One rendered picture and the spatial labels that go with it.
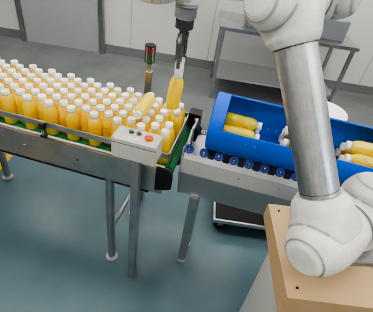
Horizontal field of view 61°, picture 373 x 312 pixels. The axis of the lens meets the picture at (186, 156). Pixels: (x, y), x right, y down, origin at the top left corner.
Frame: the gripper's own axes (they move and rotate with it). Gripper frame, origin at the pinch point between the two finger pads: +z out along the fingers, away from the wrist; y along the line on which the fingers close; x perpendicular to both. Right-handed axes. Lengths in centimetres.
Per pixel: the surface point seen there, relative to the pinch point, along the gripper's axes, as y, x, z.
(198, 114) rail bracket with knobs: 20.4, -9.7, 33.4
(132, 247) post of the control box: -28, 9, 100
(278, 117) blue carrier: 16, -50, 22
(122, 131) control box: -25.2, 16.3, 23.6
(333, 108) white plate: 61, -87, 30
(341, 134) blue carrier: 16, -82, 23
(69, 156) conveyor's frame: -20, 47, 51
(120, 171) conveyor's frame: -20, 19, 52
